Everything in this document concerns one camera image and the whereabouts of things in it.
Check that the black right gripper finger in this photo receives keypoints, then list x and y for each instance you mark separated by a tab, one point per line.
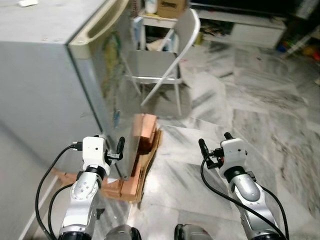
228	136
203	147

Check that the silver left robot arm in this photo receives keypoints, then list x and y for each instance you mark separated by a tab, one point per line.
82	200

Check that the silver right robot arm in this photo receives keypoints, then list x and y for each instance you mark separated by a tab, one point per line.
250	195

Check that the silver mini fridge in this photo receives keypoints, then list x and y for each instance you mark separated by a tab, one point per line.
40	75

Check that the red brick stack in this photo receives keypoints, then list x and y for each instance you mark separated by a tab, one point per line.
145	132

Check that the dark grey robot left leg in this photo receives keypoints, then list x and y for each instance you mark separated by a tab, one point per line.
122	234

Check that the dark grey robot leg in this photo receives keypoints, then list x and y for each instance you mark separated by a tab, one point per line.
122	234
192	234

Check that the dark grey robot right leg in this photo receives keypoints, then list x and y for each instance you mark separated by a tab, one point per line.
192	234

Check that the grey metal folding chair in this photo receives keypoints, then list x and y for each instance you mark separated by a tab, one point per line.
150	65

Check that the white low cabinet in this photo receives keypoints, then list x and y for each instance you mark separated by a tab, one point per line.
250	30

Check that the white shelf rack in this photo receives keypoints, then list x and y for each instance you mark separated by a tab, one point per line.
155	21

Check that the white plastic bottle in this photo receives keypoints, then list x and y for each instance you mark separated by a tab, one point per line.
150	6

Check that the brown cardboard box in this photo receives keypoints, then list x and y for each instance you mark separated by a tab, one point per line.
171	7

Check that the small white object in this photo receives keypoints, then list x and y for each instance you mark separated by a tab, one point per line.
27	2

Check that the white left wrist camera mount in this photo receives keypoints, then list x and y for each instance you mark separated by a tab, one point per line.
94	150

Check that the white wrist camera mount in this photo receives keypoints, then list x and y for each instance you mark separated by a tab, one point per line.
233	152
94	150

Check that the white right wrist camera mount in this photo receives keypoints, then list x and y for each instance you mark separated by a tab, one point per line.
233	152

